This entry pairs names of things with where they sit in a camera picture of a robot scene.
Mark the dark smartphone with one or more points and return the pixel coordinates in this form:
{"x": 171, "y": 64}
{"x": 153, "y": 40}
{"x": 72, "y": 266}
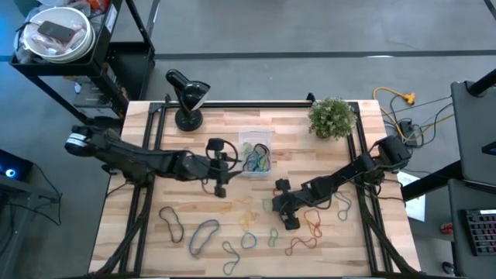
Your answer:
{"x": 56, "y": 31}

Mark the black keyboard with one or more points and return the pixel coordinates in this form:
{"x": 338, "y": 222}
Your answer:
{"x": 482, "y": 232}

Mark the black utility cart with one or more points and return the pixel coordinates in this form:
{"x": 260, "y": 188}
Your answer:
{"x": 128, "y": 58}

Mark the white cart label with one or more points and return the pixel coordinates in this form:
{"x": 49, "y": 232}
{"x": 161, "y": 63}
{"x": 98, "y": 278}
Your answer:
{"x": 111, "y": 17}

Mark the blue rubber band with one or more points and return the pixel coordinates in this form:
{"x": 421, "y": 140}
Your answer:
{"x": 211, "y": 221}
{"x": 231, "y": 274}
{"x": 249, "y": 248}
{"x": 255, "y": 166}
{"x": 343, "y": 219}

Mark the black desk lamp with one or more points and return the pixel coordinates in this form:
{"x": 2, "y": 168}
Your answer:
{"x": 190, "y": 97}

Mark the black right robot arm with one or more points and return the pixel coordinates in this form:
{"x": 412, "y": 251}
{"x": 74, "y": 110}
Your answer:
{"x": 356, "y": 168}

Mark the red rubber band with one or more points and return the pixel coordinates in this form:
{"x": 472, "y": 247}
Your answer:
{"x": 305, "y": 217}
{"x": 286, "y": 251}

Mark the black computer with blue light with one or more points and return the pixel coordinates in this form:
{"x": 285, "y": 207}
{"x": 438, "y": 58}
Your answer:
{"x": 15, "y": 166}

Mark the dark low desk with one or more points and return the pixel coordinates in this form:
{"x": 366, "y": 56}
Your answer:
{"x": 457, "y": 248}

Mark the white bowl with items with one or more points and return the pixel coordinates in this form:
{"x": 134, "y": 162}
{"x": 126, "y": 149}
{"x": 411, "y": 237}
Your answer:
{"x": 66, "y": 15}

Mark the white paper sheet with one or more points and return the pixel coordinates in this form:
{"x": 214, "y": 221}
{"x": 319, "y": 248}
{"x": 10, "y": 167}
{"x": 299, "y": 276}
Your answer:
{"x": 416, "y": 207}

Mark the red packet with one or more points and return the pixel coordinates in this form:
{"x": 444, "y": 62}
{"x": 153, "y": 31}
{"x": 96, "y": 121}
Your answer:
{"x": 97, "y": 4}

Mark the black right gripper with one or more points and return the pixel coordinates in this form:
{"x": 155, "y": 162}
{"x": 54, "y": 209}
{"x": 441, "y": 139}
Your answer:
{"x": 292, "y": 199}

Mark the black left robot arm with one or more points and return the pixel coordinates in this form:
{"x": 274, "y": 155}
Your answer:
{"x": 135, "y": 157}

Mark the clear plastic bag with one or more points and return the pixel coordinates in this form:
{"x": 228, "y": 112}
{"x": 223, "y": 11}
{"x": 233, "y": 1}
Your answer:
{"x": 46, "y": 44}

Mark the clear plastic bin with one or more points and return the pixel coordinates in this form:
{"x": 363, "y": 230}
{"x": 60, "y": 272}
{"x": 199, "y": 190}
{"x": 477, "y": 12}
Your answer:
{"x": 255, "y": 133}

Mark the grey side table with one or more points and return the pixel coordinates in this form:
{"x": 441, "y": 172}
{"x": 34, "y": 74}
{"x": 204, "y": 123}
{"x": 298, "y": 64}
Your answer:
{"x": 472, "y": 135}

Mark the wide green rubber band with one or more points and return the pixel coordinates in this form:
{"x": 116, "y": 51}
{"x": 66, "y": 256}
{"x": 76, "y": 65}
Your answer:
{"x": 246, "y": 147}

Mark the black power adapter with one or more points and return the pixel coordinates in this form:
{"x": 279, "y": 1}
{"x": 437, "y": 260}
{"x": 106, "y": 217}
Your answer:
{"x": 407, "y": 129}

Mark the black frame bracket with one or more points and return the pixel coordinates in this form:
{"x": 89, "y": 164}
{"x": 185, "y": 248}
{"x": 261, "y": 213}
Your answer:
{"x": 310, "y": 97}

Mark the small red object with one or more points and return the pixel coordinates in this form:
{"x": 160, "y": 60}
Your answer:
{"x": 446, "y": 228}

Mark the potted green plant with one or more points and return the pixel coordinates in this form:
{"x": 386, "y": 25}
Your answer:
{"x": 332, "y": 118}

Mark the black side stand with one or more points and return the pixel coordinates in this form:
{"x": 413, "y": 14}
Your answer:
{"x": 27, "y": 192}

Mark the yellow rubber band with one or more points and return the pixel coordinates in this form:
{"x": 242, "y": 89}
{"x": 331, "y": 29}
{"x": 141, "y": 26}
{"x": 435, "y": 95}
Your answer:
{"x": 248, "y": 221}
{"x": 244, "y": 201}

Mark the black rubber band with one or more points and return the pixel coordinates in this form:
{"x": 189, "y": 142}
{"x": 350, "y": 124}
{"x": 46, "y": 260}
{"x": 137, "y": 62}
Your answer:
{"x": 177, "y": 242}
{"x": 269, "y": 155}

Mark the small black floor object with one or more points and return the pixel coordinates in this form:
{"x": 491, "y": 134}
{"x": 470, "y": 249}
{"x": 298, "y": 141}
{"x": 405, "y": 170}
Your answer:
{"x": 448, "y": 268}

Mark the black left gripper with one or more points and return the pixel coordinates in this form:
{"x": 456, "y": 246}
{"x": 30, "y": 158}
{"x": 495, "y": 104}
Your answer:
{"x": 219, "y": 168}

